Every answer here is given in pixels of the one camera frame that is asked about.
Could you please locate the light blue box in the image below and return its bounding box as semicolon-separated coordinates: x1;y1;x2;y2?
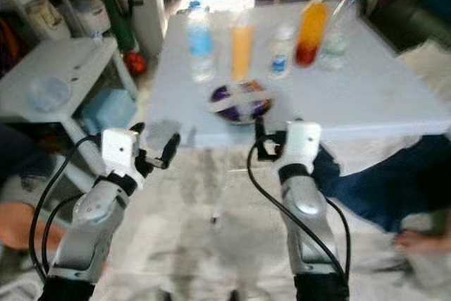
80;87;135;137

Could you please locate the purple wrapped food plate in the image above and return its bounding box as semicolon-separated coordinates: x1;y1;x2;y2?
209;80;274;125

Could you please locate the red round object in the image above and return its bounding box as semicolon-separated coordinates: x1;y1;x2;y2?
125;51;148;77

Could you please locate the small white bottle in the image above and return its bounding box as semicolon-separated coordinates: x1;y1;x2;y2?
268;24;297;79

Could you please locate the orange juice bottle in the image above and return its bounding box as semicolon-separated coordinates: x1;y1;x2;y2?
229;15;255;84

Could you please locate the white side table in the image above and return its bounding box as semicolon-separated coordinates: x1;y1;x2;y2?
0;36;139;178

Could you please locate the clear plastic container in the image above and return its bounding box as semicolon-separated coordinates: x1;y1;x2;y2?
27;75;70;112

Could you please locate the pale blue folding table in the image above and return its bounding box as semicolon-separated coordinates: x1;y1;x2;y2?
144;0;451;226

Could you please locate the blue label water bottle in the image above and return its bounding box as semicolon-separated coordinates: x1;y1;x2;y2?
186;1;216;84

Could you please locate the white floor appliance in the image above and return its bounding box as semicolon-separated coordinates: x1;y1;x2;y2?
113;0;167;60

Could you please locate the green upright object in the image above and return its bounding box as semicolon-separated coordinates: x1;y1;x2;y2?
101;0;136;53

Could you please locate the person in blue jeans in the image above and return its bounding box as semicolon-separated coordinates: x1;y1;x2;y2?
313;135;451;257

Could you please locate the orange and red drink bottle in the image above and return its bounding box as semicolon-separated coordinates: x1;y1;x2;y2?
295;0;331;68

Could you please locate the person in dark top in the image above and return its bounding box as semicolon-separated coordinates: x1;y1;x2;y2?
0;123;69;254

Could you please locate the clear bottle with teal cap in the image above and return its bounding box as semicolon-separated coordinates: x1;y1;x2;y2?
320;0;368;71

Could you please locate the dark sofa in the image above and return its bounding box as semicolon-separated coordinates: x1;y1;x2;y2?
359;0;451;52

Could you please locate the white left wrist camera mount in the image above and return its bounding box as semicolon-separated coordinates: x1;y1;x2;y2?
101;128;139;176

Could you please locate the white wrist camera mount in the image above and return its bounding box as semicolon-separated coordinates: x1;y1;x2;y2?
285;121;323;168
101;128;139;176

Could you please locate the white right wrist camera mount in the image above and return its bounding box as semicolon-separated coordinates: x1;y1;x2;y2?
285;121;323;168

